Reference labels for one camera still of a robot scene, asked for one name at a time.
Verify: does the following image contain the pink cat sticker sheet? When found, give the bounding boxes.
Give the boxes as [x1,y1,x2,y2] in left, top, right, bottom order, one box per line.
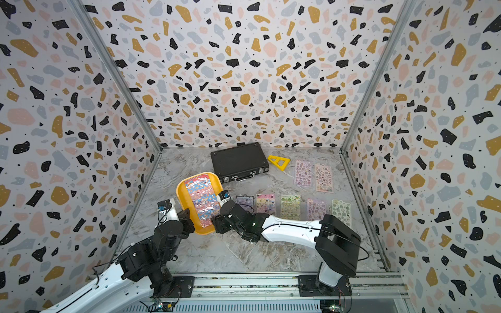
[256,194,276,215]

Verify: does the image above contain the blue pink sticker sheet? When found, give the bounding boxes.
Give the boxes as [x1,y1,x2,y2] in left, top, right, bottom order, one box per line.
[185,173,220,228]

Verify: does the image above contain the green animal sticker sheet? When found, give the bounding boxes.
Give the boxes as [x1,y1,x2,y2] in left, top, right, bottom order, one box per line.
[281,195,301,220]

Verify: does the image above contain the purple pink sticker sheet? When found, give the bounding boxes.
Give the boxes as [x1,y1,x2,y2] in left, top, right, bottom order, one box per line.
[307,198,327,221]

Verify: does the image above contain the pale green sticker sheet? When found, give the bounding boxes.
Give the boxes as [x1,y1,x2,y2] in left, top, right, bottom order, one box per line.
[331,199,352,228]

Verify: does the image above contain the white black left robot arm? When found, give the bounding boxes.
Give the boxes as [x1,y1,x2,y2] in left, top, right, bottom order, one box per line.
[48,209,195,312]

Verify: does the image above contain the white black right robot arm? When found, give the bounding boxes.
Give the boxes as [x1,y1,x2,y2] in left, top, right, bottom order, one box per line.
[211,200,362,288]

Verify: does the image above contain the black briefcase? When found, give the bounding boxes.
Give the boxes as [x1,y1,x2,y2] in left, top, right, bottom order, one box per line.
[210,142,270,184]

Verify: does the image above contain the yellow triangle ruler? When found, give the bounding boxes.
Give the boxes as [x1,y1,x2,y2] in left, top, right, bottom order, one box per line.
[267,155,290,172]

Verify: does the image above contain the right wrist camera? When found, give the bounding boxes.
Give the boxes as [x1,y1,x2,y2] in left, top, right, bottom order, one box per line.
[217,190,232,207]

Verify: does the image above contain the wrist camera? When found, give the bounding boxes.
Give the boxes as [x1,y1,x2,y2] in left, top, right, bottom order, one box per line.
[217,190,232,207]
[157,198,179,224]

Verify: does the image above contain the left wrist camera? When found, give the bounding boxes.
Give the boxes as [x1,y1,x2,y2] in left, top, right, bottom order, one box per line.
[157,198,179,224]

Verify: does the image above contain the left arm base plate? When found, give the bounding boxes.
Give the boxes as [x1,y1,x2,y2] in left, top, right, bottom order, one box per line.
[153,276,195,299]

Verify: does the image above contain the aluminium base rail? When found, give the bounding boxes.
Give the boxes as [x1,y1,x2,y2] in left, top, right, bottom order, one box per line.
[76,271,412,313]

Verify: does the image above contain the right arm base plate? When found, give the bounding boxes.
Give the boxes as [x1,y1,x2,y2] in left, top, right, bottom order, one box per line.
[297,275,352,297]

